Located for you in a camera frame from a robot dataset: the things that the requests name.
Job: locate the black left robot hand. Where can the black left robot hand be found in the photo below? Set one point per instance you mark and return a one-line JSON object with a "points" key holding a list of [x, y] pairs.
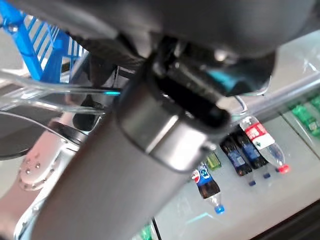
{"points": [[112, 187]]}

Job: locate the blue plastic shopping basket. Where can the blue plastic shopping basket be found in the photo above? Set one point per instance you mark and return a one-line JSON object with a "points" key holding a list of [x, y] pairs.
{"points": [[50, 67]]}

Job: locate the green drink can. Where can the green drink can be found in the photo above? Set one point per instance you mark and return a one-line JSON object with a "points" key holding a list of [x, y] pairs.
{"points": [[214, 162]]}

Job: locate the green plastic bottle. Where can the green plastic bottle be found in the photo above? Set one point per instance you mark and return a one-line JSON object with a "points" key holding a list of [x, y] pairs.
{"points": [[147, 233]]}

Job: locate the silver left robot leg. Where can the silver left robot leg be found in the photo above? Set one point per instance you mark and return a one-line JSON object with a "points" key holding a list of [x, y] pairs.
{"points": [[32, 180]]}

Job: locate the half empty blue label bottle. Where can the half empty blue label bottle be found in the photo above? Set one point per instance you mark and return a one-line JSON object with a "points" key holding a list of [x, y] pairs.
{"points": [[206, 185]]}

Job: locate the cola bottle blue label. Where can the cola bottle blue label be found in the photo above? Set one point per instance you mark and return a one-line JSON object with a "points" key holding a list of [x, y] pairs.
{"points": [[252, 152], [236, 160]]}

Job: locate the water bottle red label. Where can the water bottle red label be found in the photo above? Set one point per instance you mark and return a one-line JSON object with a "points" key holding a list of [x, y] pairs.
{"points": [[260, 137]]}

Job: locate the green packets on shelf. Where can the green packets on shelf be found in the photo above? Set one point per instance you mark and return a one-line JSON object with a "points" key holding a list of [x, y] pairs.
{"points": [[306, 120]]}

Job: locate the black shelf with clear rail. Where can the black shelf with clear rail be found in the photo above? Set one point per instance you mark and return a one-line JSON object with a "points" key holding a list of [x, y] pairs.
{"points": [[287, 97], [300, 227]]}

